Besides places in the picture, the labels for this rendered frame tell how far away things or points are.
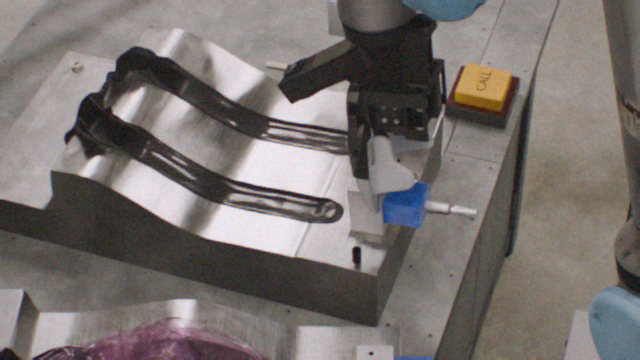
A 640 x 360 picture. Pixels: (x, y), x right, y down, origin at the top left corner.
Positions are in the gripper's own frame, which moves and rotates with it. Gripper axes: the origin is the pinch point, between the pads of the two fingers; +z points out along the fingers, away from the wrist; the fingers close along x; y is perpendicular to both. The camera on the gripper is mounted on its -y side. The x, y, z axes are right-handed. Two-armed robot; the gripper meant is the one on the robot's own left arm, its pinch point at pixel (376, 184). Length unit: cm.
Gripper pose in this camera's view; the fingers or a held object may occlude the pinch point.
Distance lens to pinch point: 129.5
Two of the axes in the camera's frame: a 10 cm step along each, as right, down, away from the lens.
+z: 1.1, 8.1, 5.8
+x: 3.4, -5.8, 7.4
